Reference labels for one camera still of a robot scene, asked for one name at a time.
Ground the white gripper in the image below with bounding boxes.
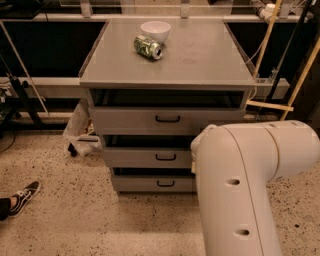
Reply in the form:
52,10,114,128
190,124,216,174

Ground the grey drawer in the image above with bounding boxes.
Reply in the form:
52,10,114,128
102,147,192,168
111,175,196,193
89,107,245,135

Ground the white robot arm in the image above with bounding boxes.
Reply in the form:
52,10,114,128
191,120,320,256

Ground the grey bottom drawer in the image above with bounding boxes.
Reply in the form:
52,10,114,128
111,175,196,193

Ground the grey drawer cabinet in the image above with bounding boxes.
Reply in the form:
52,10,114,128
80,18,255,177

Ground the grey top drawer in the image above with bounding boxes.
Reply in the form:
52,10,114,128
89,107,245,135

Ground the clear plastic bag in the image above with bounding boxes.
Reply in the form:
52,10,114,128
63,99,102,156

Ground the crushed green soda can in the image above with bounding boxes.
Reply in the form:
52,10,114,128
134,35,163,60

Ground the white bowl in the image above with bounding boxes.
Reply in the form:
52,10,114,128
140,21,171,43

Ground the black and white sneaker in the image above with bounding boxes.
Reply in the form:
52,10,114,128
9,181,41,217

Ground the black tripod stand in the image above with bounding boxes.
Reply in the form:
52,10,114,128
0,54,43,128

